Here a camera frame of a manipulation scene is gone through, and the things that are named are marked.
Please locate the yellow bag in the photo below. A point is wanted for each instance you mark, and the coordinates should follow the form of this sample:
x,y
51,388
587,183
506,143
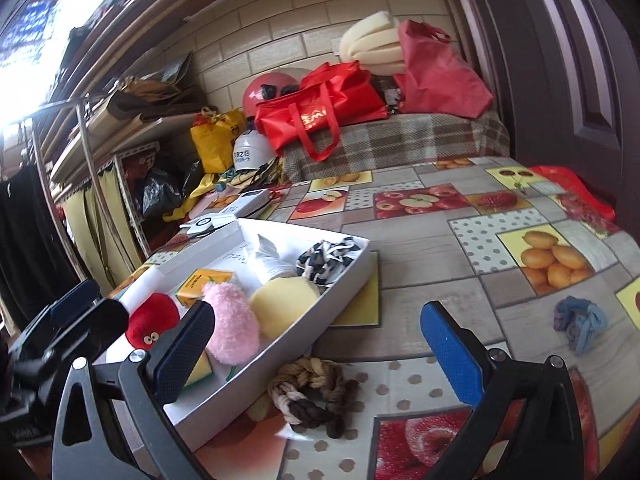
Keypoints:
x,y
212,145

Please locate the brown paper bag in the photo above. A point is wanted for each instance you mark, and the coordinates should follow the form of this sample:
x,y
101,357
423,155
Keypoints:
x,y
145,92

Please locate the cream foam roll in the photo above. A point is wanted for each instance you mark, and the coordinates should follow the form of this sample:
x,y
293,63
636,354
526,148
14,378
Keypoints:
x,y
370,45

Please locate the white helmet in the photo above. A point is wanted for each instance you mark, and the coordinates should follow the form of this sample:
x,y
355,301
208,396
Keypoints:
x,y
252,150

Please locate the window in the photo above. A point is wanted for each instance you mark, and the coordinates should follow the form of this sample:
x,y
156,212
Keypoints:
x,y
30,60

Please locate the metal clothes rack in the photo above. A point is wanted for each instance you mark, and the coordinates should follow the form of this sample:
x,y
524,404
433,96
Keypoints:
x,y
97,185

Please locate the red helmet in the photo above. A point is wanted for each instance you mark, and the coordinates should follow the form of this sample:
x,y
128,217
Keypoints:
x,y
260,92

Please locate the plaid blanket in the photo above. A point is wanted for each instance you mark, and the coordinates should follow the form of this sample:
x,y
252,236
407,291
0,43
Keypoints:
x,y
400,140

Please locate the flat yellow sponge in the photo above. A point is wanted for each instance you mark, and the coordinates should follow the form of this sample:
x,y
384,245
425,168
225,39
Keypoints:
x,y
360,305

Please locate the white round gadget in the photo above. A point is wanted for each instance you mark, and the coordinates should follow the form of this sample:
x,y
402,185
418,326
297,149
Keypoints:
x,y
205,224

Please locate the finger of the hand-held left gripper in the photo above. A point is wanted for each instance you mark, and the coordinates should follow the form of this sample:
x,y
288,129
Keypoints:
x,y
75,296
100,322

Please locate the pink fluffy ball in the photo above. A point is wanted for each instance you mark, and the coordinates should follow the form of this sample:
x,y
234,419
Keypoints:
x,y
230,325

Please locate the fruit print tablecloth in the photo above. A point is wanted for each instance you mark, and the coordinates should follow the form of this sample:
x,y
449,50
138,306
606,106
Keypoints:
x,y
425,260

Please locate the orange small box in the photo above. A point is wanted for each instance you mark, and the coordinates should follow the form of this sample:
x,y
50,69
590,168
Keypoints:
x,y
202,285

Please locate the wooden wall shelf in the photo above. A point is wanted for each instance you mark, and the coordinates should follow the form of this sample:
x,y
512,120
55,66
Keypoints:
x,y
150,25

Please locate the round yellow sponge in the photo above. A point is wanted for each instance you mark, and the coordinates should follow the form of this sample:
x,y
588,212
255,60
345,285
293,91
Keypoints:
x,y
282,307

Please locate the white device box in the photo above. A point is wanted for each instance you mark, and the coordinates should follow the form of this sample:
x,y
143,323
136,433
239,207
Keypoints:
x,y
245,202

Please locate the red tote bag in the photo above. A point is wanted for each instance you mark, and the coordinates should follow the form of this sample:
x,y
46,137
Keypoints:
x,y
320,110

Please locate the black plastic bag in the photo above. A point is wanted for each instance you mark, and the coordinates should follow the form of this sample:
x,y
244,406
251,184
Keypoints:
x,y
160,190

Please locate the red plastic bag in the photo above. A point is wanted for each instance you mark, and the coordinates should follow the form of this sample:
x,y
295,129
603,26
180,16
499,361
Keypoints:
x,y
575,185

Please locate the dark brown door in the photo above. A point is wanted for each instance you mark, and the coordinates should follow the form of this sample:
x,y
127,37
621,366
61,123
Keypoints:
x,y
575,85

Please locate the red plush toy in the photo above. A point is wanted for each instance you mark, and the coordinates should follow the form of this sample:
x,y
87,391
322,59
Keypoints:
x,y
150,317

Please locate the white face mask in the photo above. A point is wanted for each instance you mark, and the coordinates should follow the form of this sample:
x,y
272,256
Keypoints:
x,y
267,260

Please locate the yellow green sponge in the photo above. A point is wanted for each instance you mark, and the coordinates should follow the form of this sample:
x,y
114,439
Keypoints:
x,y
200,375

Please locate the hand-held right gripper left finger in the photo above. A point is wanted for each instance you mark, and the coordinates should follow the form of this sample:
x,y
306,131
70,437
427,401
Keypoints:
x,y
180,355

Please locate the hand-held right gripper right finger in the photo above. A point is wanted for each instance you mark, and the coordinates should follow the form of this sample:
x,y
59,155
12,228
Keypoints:
x,y
450,355

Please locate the white cardboard box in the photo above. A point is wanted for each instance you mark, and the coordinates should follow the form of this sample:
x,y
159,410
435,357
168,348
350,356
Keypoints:
x,y
300,335

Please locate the black hanging garment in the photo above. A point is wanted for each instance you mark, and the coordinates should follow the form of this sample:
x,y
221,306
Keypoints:
x,y
30,240

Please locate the red cloth bag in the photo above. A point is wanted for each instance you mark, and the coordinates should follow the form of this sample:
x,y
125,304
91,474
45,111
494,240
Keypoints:
x,y
440,75

